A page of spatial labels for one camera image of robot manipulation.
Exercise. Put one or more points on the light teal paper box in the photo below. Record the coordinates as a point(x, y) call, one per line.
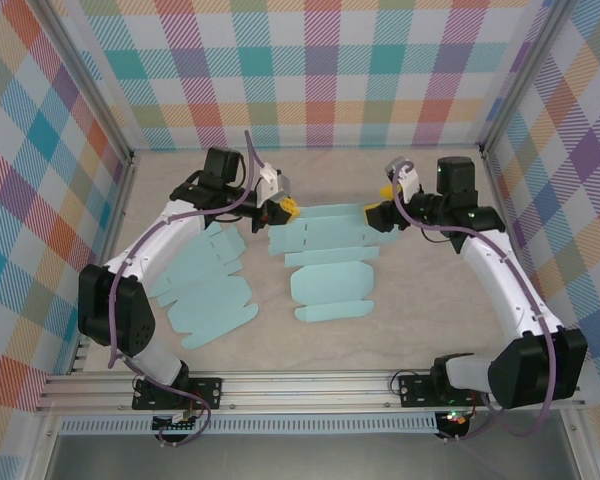
point(330, 280)
point(210, 300)

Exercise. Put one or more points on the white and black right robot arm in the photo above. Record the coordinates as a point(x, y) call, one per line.
point(500, 280)

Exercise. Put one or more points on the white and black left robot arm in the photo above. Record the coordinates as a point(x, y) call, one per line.
point(145, 250)

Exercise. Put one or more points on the grey metal sheet panel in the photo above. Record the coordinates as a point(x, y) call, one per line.
point(305, 460)

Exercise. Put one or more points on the aluminium table side rail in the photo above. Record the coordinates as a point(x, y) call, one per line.
point(116, 210)
point(494, 177)

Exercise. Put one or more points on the aluminium frame post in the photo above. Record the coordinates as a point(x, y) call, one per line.
point(522, 75)
point(96, 87)

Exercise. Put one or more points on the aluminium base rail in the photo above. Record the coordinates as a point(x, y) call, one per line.
point(305, 392)

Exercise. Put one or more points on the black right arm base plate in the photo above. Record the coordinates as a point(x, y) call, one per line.
point(415, 392)

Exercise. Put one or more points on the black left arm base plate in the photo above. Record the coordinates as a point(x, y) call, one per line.
point(210, 392)

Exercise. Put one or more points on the aluminium lower frame bar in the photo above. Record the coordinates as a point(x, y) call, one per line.
point(40, 450)
point(582, 450)

